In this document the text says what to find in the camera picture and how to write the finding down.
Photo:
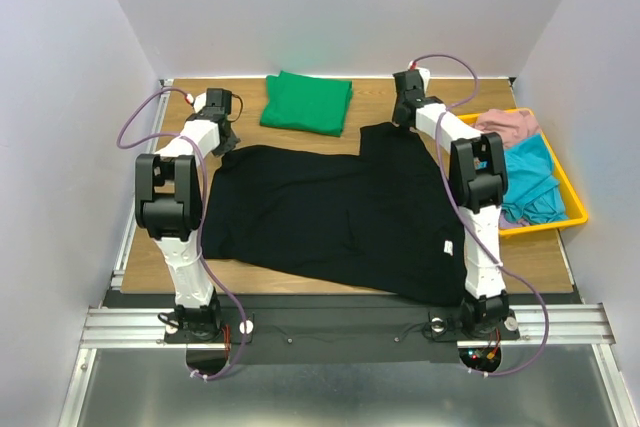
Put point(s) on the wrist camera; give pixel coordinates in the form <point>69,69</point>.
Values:
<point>197,103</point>
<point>423,72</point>

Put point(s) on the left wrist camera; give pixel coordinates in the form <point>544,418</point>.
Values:
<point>197,103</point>

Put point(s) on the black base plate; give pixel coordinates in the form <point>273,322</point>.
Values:
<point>268,351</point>

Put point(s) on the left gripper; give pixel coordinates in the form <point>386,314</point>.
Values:
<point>227,147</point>

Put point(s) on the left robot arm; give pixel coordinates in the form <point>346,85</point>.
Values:
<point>169,204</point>

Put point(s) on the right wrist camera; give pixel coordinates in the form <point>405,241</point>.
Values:
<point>423,72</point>

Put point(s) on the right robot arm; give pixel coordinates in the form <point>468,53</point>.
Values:
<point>476,184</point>

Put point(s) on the folded green t shirt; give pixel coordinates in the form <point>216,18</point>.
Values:
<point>305,103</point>

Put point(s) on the yellow plastic bin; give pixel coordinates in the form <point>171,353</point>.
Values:
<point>575,209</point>

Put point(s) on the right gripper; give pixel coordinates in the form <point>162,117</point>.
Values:
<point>400,110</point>

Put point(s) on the aluminium side rail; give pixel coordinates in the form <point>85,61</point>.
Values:
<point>145,183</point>

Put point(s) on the teal t shirt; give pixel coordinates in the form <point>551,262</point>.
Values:
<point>533,196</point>

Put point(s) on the aluminium front rail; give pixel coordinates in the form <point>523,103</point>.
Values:
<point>121,328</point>

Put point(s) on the pink t shirt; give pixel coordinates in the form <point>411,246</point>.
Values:
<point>513,127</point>

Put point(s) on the black t shirt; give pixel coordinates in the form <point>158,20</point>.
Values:
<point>379,219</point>

